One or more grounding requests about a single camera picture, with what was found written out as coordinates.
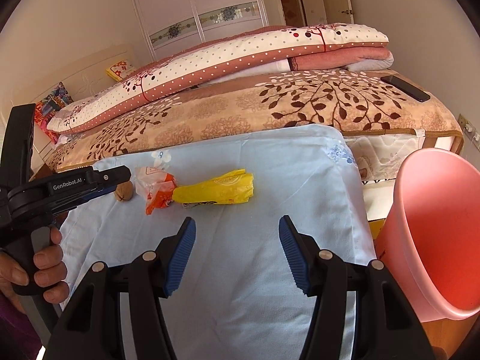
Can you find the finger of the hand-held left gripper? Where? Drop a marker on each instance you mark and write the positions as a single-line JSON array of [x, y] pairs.
[[108, 178], [82, 201]]

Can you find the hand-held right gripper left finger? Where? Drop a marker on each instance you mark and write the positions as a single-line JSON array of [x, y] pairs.
[[180, 258]]

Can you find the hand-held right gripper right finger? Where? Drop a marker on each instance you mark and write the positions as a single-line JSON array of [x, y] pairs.
[[294, 258]]

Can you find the walnut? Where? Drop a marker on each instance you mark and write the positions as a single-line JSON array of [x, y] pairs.
[[123, 192]]

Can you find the yellow plastic bag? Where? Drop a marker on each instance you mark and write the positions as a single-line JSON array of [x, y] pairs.
[[213, 193]]

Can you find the pink plastic bin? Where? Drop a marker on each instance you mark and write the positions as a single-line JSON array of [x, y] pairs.
[[431, 195]]

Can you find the person's left forearm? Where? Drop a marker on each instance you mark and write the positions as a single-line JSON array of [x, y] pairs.
[[15, 333]]

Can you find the person's left hand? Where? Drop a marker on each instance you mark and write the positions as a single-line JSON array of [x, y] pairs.
[[50, 266]]

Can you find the orange and white wrapper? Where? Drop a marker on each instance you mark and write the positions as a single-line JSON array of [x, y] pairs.
[[157, 195]]

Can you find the colourful printed pillow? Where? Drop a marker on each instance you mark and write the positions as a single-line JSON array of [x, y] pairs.
[[52, 108]]

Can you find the yellow cardboard box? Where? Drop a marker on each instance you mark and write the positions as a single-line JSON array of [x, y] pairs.
[[377, 228]]

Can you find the light blue cloth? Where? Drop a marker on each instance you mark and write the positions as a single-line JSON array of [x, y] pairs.
[[243, 180]]

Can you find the yellow floral pillow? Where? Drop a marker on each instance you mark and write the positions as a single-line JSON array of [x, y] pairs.
[[120, 70]]

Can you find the white bed headboard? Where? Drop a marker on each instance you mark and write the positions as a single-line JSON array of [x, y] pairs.
[[86, 71]]

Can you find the white quilted mattress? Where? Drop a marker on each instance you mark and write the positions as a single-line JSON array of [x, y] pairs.
[[382, 153]]

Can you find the brown leaf-print blanket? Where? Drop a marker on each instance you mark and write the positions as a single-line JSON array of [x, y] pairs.
[[262, 112]]

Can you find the dotted folded quilt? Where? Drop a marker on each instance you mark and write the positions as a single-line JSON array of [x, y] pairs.
[[210, 67]]

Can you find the white wardrobe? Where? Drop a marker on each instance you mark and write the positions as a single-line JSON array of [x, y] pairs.
[[168, 7]]

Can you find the pink folded blanket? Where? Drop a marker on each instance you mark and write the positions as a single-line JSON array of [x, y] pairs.
[[337, 60]]

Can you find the black smartphone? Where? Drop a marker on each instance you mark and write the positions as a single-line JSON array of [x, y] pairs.
[[407, 88]]

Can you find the white folded sheet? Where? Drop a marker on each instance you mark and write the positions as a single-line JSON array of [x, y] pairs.
[[375, 65]]

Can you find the white wall socket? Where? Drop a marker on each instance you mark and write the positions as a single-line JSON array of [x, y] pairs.
[[473, 132], [477, 141]]

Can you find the beige wall socket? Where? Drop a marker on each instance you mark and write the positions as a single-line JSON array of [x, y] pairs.
[[463, 120]]

